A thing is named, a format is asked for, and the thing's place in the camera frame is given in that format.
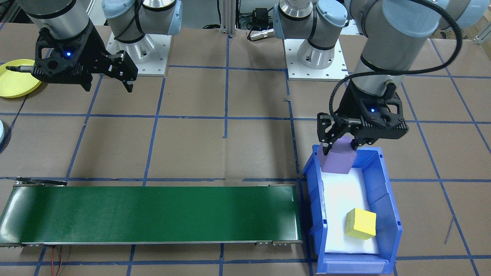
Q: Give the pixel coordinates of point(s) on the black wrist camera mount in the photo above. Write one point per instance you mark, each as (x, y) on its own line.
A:
(397, 128)
(42, 71)

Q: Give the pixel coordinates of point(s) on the purple foam block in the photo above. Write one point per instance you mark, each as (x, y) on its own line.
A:
(337, 163)

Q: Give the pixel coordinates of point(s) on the green conveyor belt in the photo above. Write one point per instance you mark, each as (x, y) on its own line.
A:
(153, 214)

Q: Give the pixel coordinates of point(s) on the short aluminium bar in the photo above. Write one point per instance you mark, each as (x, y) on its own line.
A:
(482, 38)

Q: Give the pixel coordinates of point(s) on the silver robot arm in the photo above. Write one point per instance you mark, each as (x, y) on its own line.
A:
(383, 50)
(153, 19)

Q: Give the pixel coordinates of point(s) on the aluminium profile post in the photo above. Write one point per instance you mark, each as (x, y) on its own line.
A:
(229, 17)

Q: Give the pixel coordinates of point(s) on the white foam pad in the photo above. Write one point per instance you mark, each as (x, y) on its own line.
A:
(341, 199)

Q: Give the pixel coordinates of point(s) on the black power adapter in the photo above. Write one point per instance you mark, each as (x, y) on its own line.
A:
(261, 17)

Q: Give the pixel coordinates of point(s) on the light blue round object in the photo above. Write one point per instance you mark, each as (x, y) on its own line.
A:
(2, 132)

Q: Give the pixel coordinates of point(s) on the yellow plate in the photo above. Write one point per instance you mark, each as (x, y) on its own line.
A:
(17, 80)

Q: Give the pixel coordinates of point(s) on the yellow foam block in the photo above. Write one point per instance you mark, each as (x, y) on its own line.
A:
(360, 224)

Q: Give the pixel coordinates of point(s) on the blue plastic storage bin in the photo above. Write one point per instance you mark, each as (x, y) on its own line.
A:
(387, 199)

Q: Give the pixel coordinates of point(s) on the silver cylindrical connector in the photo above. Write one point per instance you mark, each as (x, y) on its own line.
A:
(261, 34)

